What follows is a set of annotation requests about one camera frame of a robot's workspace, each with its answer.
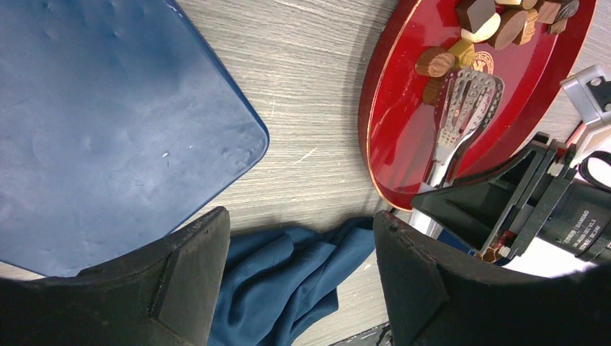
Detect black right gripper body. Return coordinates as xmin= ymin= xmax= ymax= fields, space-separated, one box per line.
xmin=478 ymin=133 xmax=610 ymax=263

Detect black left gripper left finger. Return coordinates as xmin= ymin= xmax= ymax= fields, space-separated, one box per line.
xmin=1 ymin=207 xmax=230 ymax=345

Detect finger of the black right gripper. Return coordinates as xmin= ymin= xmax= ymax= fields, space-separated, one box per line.
xmin=411 ymin=145 xmax=549 ymax=254

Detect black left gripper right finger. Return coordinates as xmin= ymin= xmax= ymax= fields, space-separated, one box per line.
xmin=373 ymin=211 xmax=610 ymax=345

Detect clear plastic metal tongs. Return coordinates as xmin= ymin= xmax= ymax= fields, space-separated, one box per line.
xmin=408 ymin=68 xmax=506 ymax=239

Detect brown ridged chocolate piece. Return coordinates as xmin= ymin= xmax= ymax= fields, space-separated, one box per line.
xmin=414 ymin=47 xmax=456 ymax=78
xmin=422 ymin=76 xmax=445 ymax=107

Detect yellow square chocolate piece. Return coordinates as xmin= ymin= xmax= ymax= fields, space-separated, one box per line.
xmin=447 ymin=39 xmax=476 ymax=69

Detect white oval chocolate piece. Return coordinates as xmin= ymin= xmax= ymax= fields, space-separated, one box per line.
xmin=460 ymin=13 xmax=501 ymax=43

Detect dark blue cloth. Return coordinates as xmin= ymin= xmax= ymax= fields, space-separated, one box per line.
xmin=208 ymin=217 xmax=375 ymax=345

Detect red round tray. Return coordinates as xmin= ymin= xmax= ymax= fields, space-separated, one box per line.
xmin=358 ymin=1 xmax=598 ymax=211

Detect blue tin lid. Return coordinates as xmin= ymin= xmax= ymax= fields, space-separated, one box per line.
xmin=1 ymin=1 xmax=269 ymax=277

